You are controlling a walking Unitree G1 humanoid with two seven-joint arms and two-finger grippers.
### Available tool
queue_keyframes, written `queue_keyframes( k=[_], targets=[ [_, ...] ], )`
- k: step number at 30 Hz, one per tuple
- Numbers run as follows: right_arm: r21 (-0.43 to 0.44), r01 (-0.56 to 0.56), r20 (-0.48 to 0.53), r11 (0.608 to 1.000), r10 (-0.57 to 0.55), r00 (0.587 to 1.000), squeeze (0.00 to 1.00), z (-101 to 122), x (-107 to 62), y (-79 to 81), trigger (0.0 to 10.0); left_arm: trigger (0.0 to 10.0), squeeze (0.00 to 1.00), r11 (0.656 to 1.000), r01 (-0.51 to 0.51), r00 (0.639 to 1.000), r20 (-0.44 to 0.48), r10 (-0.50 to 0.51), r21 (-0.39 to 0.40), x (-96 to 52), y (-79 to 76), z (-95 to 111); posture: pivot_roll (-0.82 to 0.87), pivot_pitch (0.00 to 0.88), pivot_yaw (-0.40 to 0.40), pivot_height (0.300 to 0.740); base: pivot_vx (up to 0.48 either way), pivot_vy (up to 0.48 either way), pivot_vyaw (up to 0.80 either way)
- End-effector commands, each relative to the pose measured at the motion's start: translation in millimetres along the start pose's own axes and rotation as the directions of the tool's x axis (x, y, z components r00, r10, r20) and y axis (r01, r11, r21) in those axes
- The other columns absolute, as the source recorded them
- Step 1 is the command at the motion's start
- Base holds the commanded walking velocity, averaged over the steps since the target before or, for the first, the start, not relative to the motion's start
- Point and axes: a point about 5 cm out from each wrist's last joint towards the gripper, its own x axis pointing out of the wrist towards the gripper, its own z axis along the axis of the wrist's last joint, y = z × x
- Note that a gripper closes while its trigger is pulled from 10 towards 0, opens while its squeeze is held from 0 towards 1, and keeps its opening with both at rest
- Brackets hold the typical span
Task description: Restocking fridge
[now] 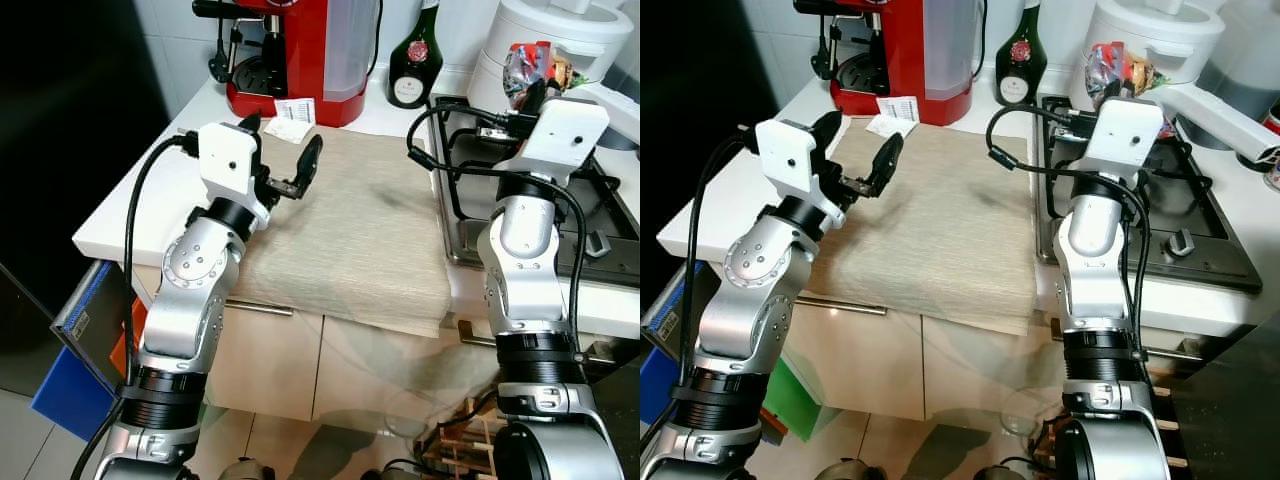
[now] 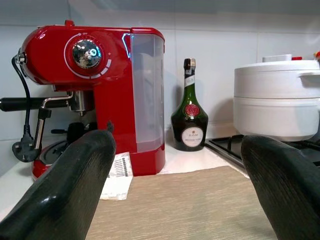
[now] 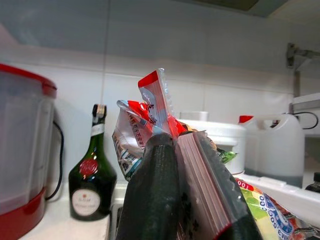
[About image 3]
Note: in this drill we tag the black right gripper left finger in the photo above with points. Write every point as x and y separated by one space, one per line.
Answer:
155 195

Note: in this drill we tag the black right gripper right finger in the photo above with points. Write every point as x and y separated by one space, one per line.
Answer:
242 230

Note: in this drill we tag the clear blue badge snack bag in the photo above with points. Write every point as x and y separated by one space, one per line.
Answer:
275 217

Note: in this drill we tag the red white snack packet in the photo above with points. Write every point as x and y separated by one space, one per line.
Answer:
150 100

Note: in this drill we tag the dark green wine bottle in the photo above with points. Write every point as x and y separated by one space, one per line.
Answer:
92 180

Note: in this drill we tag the green snack packet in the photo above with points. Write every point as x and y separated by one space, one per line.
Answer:
226 156

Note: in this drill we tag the white jug red cap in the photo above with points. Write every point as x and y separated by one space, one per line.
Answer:
277 150

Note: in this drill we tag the white rice cooker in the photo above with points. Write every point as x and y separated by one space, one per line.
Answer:
225 140

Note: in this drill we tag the red clear plastic appliance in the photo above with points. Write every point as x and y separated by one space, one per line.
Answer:
20 137

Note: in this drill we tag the white wall shelf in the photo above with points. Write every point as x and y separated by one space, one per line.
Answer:
307 105

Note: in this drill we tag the grey metal bracket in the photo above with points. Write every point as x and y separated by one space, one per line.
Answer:
293 55

